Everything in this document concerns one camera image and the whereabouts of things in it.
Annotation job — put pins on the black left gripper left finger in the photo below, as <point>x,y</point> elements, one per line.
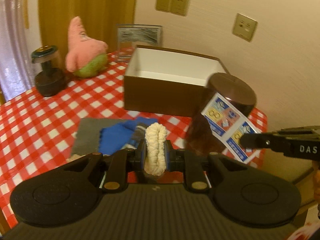
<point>141,155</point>

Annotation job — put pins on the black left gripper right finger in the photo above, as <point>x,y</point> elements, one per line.
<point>170,156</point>

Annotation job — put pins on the striped knitted sock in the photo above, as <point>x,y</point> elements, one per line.
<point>137,136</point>

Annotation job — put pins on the blue cloth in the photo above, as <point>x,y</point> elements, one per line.
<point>115,138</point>

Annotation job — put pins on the colourful printed card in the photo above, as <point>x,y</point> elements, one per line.
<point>228,125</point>

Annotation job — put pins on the dark brown metal canister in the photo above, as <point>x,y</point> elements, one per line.
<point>198,137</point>

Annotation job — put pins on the grey felt cloth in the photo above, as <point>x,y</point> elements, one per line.
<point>88,133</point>

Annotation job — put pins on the brown cardboard box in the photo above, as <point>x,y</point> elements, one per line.
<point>167,81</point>

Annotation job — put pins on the pink starfish plush toy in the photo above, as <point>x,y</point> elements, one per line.
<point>86,56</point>

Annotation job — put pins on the black glass-domed grinder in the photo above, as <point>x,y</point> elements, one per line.
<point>51,80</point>

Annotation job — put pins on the framed picture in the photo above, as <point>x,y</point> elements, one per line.
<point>131,35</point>

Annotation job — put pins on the sheer purple curtain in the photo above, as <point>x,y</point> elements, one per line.
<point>17,74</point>

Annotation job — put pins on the yellow-brown curtain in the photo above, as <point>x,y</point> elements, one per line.
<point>100,19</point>

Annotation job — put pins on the right beige wall socket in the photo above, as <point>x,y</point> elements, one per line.
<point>179,7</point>

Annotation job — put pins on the beige wall socket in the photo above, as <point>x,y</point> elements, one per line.
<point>163,5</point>
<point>179,7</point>

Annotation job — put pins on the left beige wall socket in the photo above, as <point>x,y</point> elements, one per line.
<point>163,5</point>

